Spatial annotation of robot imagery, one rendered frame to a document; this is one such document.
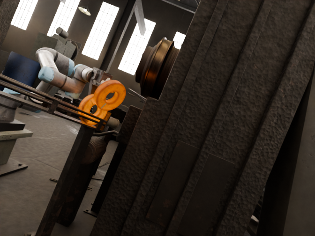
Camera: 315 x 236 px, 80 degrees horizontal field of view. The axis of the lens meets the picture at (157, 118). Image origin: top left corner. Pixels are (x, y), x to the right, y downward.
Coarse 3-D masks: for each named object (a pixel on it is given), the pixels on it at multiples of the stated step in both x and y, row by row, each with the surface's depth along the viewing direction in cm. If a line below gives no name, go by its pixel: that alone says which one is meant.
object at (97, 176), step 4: (116, 108) 177; (112, 112) 176; (116, 112) 178; (120, 112) 180; (124, 112) 182; (112, 116) 177; (116, 116) 179; (120, 116) 181; (124, 116) 183; (120, 120) 182; (108, 128) 186; (104, 136) 187; (108, 136) 188; (104, 140) 186; (108, 140) 188; (100, 160) 189; (96, 168) 188; (96, 172) 197; (92, 176) 185; (96, 176) 189; (100, 176) 193
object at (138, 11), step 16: (0, 0) 297; (16, 0) 304; (64, 0) 1139; (128, 0) 789; (0, 16) 290; (128, 16) 783; (0, 32) 300; (144, 32) 1127; (0, 48) 310; (112, 48) 796
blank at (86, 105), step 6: (90, 96) 88; (84, 102) 86; (90, 102) 88; (78, 108) 87; (84, 108) 86; (90, 108) 89; (84, 114) 88; (96, 114) 95; (102, 114) 97; (84, 120) 89; (96, 120) 95
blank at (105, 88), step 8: (112, 80) 84; (104, 88) 81; (112, 88) 84; (120, 88) 87; (96, 96) 82; (104, 96) 84; (120, 96) 91; (96, 104) 85; (104, 104) 87; (112, 104) 91
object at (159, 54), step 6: (162, 42) 124; (168, 42) 127; (162, 48) 121; (156, 54) 119; (162, 54) 120; (156, 60) 119; (150, 66) 119; (156, 66) 119; (150, 72) 120; (156, 72) 120; (144, 78) 121; (150, 78) 122; (144, 84) 125; (150, 84) 124; (144, 90) 129; (150, 90) 127; (144, 96) 137
